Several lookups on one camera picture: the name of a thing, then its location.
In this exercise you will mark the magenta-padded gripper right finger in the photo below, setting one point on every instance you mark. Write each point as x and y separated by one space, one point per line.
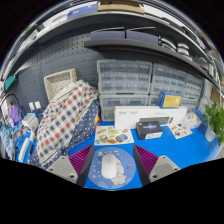
163 166

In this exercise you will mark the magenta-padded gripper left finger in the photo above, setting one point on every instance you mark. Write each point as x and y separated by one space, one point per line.
63 166

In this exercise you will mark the light grey computer mouse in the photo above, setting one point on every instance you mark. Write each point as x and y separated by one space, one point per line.
108 166

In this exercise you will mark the round blue printed mouse pad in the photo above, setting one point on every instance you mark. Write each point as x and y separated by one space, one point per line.
125 166

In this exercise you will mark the printed sticker sheet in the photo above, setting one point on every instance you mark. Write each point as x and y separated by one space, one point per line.
113 135
180 131

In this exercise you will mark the small black box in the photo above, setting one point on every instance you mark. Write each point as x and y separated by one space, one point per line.
148 129

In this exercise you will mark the navy dotted cloth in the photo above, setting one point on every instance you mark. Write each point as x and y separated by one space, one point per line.
85 128

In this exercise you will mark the red blue plaid cloth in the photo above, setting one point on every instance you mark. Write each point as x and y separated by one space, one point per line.
63 120

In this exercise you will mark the small white appliance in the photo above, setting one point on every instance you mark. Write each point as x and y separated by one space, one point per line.
30 121

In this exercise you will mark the white and blue glove box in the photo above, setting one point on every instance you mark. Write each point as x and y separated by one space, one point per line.
195 120

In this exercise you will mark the white ribbed plant pot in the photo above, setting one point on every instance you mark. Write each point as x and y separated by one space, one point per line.
210 135

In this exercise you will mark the long white keyboard box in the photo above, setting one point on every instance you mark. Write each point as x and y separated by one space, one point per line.
133 113

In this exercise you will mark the yellow and blue box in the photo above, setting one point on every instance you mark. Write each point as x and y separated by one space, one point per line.
170 100

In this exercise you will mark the green leafy plant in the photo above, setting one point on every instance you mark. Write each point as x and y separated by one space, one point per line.
215 118

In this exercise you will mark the purple cloth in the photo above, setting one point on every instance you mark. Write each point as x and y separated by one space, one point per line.
14 115

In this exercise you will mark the white woven basket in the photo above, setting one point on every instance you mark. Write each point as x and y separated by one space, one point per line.
60 83

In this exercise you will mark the grey wall shelf unit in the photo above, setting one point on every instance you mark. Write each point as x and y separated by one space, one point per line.
140 41

